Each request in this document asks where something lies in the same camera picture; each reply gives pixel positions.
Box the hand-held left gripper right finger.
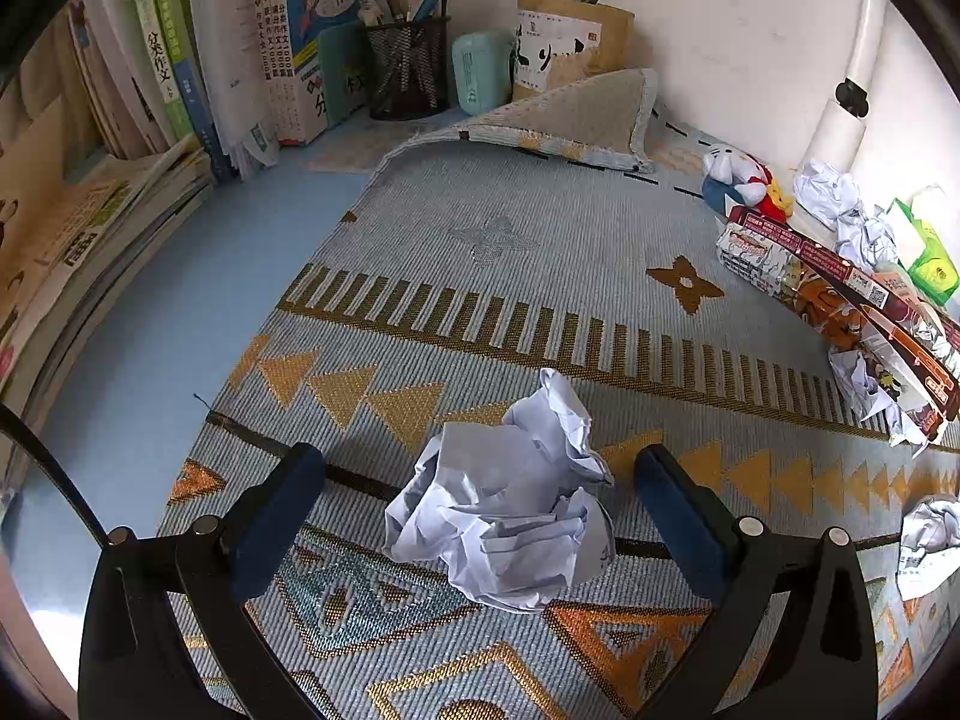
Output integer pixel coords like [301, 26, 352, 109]
[633, 444, 879, 720]

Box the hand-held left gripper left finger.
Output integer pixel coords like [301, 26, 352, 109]
[79, 442, 328, 720]

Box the large white paper ball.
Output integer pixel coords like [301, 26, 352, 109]
[382, 367, 617, 614]

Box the orange printed snack box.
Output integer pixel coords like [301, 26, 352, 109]
[829, 307, 960, 443]

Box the white printed snack box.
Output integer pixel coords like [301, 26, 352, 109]
[715, 225, 875, 353]

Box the white red plush toy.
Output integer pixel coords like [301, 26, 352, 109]
[700, 144, 796, 225]

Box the patterned woven mat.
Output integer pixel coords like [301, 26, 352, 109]
[154, 67, 960, 720]

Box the pile of leaning books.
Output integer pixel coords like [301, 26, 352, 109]
[0, 82, 220, 466]

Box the green tissue pack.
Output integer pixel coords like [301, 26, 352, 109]
[885, 184, 960, 308]

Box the white desk lamp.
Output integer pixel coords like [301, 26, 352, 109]
[806, 0, 898, 192]

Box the teal notebook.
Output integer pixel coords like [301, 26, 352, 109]
[318, 21, 374, 128]

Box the black mesh pen holder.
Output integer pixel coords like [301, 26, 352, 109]
[365, 15, 452, 122]

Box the brown cardboard box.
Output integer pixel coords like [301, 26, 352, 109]
[513, 0, 635, 103]

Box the row of upright books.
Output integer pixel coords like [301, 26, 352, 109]
[67, 0, 380, 182]

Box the teal plastic box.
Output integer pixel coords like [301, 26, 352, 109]
[451, 31, 515, 113]

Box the black cable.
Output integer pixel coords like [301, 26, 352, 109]
[0, 401, 113, 545]

